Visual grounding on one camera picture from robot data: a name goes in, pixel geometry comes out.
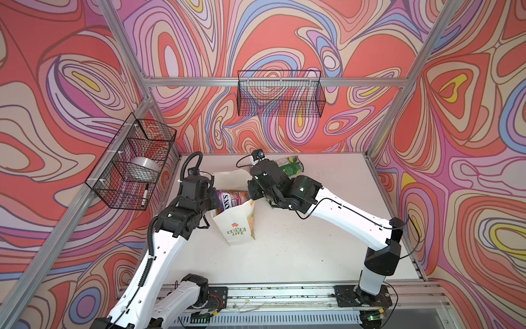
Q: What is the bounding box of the white paper gift bag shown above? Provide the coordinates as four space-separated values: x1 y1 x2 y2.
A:
212 169 255 246

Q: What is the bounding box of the black wire basket left wall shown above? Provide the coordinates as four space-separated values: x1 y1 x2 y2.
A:
85 114 177 211

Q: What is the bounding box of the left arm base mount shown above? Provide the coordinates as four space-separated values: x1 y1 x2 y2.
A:
184 286 229 314

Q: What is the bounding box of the aluminium front rail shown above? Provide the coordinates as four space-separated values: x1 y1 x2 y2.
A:
110 280 453 328

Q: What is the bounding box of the purple Fox's candy packet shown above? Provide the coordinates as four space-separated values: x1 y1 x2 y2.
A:
216 190 250 214

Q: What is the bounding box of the black wire basket back wall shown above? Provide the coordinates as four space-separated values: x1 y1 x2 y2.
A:
236 69 326 118

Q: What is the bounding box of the marker pen in basket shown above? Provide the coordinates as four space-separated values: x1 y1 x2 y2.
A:
141 183 149 207

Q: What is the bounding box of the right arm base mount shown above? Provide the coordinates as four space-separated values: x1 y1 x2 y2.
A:
329 284 393 308

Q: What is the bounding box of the white tape roll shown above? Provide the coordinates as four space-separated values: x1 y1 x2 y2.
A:
128 156 161 183

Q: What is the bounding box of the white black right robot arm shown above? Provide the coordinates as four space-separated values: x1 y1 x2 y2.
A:
247 154 405 296

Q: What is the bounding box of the dark green snack packet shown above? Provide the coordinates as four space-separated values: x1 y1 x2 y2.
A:
275 156 304 178

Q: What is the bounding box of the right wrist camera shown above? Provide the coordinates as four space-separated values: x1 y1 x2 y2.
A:
251 149 266 165

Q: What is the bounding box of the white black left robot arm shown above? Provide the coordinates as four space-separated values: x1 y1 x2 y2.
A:
91 152 221 328

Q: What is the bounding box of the black wire basket wall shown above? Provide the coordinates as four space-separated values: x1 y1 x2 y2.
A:
85 114 177 211
236 69 326 118

